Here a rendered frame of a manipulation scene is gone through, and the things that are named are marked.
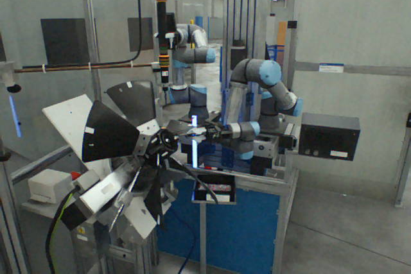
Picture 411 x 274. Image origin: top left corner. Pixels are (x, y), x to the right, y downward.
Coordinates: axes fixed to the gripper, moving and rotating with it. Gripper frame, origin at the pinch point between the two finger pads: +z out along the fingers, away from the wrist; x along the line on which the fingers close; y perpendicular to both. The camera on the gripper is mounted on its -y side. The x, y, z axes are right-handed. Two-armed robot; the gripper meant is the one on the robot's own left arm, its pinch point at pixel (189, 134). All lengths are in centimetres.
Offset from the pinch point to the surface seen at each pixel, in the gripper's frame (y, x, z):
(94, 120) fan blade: 22, -22, 41
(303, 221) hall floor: -40, 123, -117
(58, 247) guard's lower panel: -22, 78, 74
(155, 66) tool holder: 1.8, -34.7, 15.1
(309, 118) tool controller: 13, -7, -58
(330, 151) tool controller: 22, 7, -65
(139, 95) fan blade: -7.1, -19.0, 21.9
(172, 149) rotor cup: 17.7, -3.1, 11.9
